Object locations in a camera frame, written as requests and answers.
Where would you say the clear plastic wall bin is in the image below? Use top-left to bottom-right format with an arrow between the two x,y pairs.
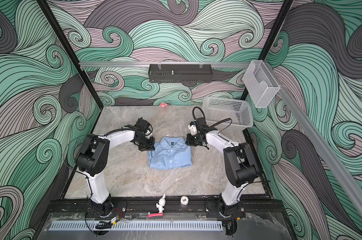
242,60 -> 280,108

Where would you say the small round white figurine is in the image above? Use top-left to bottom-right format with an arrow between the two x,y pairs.
180,196 -> 189,206

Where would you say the left black cable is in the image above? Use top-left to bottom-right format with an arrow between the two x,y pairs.
62,117 -> 153,199

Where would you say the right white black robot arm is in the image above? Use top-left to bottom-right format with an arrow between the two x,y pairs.
185,131 -> 261,208

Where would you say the white perforated plastic basket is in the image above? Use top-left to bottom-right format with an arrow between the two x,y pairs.
202,97 -> 253,132

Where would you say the aluminium rail right wall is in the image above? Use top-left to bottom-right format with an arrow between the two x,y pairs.
264,62 -> 362,217

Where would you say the aluminium rail back wall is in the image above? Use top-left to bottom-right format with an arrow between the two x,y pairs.
79,61 -> 250,69

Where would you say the light blue long sleeve shirt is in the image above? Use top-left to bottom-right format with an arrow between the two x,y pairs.
148,137 -> 192,170

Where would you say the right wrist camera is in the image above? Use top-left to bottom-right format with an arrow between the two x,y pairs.
188,118 -> 206,136

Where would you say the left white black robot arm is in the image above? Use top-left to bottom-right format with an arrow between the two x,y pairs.
76,127 -> 155,217

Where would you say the white slotted cable duct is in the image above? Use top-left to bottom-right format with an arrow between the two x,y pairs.
48,220 -> 223,232

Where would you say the aluminium rail wall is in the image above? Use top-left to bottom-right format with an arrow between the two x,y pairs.
264,62 -> 362,217
79,61 -> 250,69

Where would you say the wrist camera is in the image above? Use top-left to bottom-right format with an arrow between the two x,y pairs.
135,118 -> 153,136
188,118 -> 206,136

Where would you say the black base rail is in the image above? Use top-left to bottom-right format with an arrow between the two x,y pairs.
47,196 -> 284,218

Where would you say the white rabbit figurine pink base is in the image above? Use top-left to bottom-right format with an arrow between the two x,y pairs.
148,194 -> 166,219

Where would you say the right black cable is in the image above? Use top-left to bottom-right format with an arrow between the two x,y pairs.
192,106 -> 270,199

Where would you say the black cable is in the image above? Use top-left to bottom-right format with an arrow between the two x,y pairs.
192,106 -> 270,199
62,117 -> 153,199

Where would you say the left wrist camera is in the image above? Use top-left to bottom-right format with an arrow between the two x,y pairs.
135,118 -> 153,136

